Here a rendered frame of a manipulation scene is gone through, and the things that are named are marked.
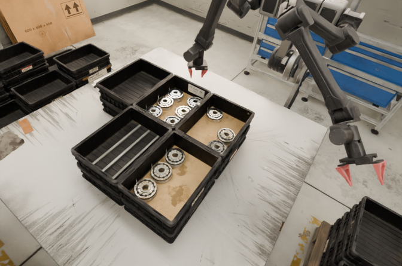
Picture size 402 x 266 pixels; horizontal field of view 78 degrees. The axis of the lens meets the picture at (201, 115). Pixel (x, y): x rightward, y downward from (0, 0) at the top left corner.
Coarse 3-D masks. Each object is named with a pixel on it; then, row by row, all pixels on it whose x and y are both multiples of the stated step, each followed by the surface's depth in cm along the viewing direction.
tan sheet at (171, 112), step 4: (184, 96) 164; (188, 96) 164; (192, 96) 165; (184, 100) 161; (156, 104) 156; (176, 104) 158; (180, 104) 158; (184, 104) 158; (172, 108) 155; (164, 112) 151; (168, 112) 152; (172, 112) 152; (164, 116) 149; (168, 116) 149
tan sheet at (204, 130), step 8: (200, 120) 150; (224, 120) 152; (232, 120) 152; (192, 128) 144; (200, 128) 145; (208, 128) 146; (216, 128) 146; (232, 128) 148; (240, 128) 148; (192, 136) 140; (200, 136) 140; (208, 136) 141; (216, 136) 142
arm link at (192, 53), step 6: (198, 42) 126; (210, 42) 122; (192, 48) 122; (198, 48) 123; (204, 48) 125; (186, 54) 123; (192, 54) 121; (198, 54) 126; (186, 60) 125; (192, 60) 124
